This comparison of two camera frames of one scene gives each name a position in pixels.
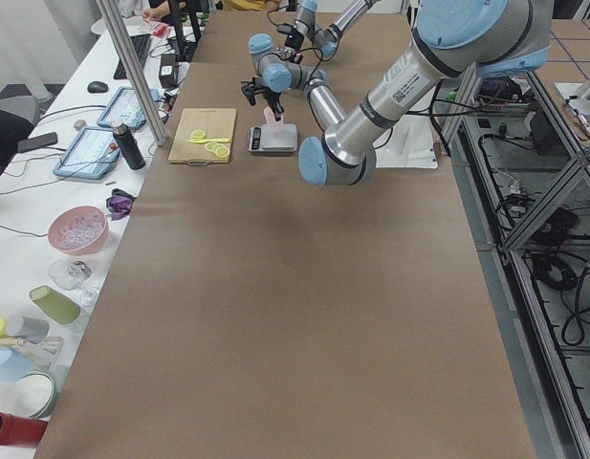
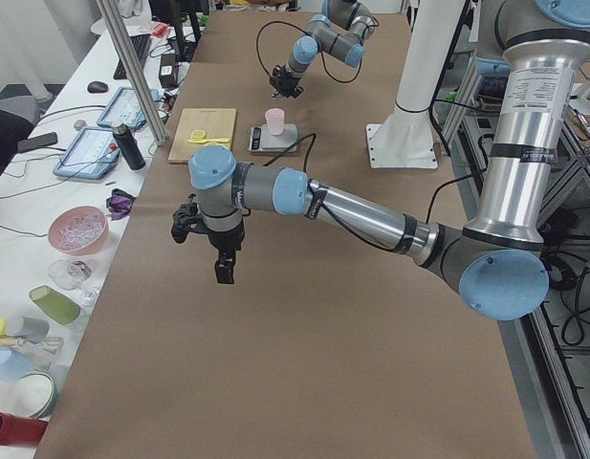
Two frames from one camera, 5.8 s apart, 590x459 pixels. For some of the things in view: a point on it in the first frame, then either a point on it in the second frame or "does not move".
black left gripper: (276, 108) -> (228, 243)
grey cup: (33, 330) does not move
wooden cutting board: (215, 122) does not move
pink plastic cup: (271, 120) does not move
